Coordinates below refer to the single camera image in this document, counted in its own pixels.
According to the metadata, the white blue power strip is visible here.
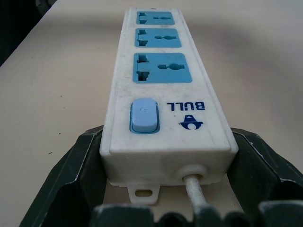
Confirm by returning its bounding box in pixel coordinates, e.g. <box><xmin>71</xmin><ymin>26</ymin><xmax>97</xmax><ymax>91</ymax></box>
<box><xmin>99</xmin><ymin>6</ymin><xmax>239</xmax><ymax>204</ymax></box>

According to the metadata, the white power strip cable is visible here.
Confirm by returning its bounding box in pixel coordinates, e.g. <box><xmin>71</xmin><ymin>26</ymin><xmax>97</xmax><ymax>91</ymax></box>
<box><xmin>185</xmin><ymin>174</ymin><xmax>208</xmax><ymax>209</ymax></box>

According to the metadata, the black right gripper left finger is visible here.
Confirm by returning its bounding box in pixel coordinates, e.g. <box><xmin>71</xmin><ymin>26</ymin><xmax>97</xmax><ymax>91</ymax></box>
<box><xmin>19</xmin><ymin>125</ymin><xmax>112</xmax><ymax>227</ymax></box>

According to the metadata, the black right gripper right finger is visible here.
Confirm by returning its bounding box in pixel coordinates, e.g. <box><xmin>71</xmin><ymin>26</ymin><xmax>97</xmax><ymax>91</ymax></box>
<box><xmin>222</xmin><ymin>127</ymin><xmax>303</xmax><ymax>227</ymax></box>

